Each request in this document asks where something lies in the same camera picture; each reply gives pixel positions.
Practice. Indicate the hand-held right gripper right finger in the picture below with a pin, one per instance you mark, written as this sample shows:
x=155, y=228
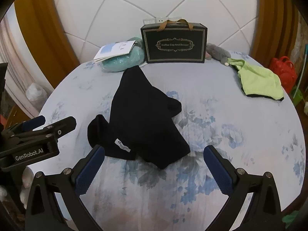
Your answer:
x=217, y=170

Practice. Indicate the red bag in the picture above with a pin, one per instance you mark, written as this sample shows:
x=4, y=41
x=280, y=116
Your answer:
x=284, y=72

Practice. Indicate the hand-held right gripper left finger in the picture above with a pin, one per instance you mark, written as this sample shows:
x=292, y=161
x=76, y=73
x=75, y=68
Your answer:
x=90, y=170

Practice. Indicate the white padded headboard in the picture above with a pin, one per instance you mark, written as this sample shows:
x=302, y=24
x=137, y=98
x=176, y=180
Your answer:
x=120, y=9

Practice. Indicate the white plastic bag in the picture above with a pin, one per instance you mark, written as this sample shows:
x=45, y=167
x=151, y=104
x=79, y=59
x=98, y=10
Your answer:
x=35, y=92

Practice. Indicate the dark green gift box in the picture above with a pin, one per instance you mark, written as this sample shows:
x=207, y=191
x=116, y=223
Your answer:
x=173, y=53

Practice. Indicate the grey plush toy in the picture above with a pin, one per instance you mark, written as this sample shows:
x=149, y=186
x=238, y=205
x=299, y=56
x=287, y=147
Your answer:
x=216, y=51

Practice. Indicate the black garment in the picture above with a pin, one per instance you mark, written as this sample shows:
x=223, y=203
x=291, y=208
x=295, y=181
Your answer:
x=144, y=120

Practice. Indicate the light green cloth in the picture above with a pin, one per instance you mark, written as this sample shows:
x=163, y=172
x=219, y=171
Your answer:
x=259, y=81

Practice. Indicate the person's left hand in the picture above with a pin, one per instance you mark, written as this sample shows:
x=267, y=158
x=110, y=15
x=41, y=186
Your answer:
x=27, y=178

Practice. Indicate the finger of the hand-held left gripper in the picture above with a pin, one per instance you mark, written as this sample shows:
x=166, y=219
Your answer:
x=33, y=122
x=60, y=127

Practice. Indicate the dark green cloth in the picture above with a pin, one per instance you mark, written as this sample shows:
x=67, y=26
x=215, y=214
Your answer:
x=291, y=219

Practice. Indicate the white booklets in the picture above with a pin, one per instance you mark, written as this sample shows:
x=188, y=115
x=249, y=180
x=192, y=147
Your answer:
x=113, y=49

